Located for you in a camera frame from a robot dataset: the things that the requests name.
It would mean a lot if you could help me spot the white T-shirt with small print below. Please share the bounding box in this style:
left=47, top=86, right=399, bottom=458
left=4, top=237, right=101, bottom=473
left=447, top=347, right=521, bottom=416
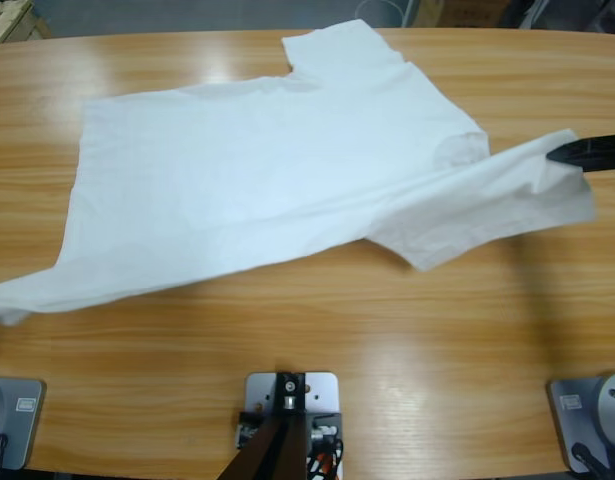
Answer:
left=0, top=19, right=598, bottom=326

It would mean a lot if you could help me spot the brown cardboard box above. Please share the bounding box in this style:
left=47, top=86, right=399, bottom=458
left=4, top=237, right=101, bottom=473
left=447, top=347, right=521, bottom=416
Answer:
left=414, top=0, right=506, bottom=29

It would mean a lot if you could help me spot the black orange cable bundle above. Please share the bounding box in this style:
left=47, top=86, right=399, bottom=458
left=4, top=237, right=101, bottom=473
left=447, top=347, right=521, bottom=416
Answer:
left=306, top=424, right=346, bottom=480

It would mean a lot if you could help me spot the white round hoop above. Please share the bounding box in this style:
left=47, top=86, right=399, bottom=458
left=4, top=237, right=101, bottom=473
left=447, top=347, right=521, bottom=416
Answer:
left=355, top=0, right=404, bottom=26

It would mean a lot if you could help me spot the grey white mount block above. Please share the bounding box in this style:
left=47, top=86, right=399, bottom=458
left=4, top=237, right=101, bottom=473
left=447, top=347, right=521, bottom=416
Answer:
left=244, top=370, right=344, bottom=480

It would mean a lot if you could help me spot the arm grey base plate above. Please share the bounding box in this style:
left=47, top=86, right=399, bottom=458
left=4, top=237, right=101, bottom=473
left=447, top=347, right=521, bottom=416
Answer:
left=0, top=377, right=47, bottom=471
left=545, top=370, right=615, bottom=474

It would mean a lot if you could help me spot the black chair base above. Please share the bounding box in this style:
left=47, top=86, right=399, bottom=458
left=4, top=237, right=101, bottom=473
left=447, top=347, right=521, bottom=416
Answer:
left=496, top=0, right=615, bottom=35

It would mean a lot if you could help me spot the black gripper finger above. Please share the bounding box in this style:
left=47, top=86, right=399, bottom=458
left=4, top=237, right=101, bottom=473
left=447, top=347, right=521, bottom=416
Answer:
left=545, top=134, right=615, bottom=159
left=549, top=152, right=615, bottom=175

